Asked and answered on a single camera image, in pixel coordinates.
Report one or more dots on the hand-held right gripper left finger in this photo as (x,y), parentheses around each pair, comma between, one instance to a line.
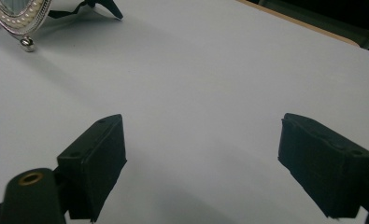
(92,168)

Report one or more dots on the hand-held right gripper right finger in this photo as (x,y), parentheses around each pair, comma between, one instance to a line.
(325,168)

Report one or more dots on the white board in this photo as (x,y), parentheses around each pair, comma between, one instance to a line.
(188,77)

